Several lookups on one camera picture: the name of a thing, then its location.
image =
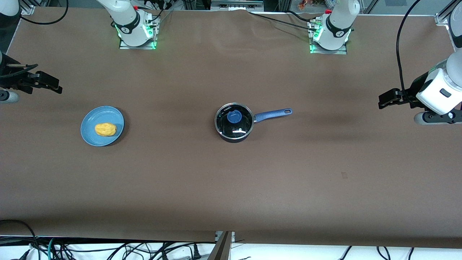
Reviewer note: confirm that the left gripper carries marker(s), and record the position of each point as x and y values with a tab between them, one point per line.
411	94

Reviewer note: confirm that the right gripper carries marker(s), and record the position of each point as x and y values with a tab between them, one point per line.
11	80

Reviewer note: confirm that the yellow potato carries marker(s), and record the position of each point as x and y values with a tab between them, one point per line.
105	129

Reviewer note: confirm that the glass lid blue knob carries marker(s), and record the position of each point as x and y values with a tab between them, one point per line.
234	117

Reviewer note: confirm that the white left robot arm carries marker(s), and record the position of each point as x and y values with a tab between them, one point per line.
337	21

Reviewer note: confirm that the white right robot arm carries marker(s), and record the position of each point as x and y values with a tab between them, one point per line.
126	18

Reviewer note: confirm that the blue round plate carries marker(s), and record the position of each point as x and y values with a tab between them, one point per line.
90	130

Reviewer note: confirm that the aluminium profile beam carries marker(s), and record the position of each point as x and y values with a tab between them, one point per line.
442	18

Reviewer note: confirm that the small orange toy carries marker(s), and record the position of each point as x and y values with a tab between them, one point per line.
303	4

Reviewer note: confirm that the brown paper table cover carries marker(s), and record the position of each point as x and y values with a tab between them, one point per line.
231	187

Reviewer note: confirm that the black power plug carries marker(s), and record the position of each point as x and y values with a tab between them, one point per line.
196	252

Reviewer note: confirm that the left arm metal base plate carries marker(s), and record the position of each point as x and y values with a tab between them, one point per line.
341	51

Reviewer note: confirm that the small aluminium corner bracket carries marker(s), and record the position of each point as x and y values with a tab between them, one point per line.
28	10

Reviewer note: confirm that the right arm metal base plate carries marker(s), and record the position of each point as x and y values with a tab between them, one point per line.
124	47

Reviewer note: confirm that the grey metal frame box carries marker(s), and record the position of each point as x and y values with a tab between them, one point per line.
236	4

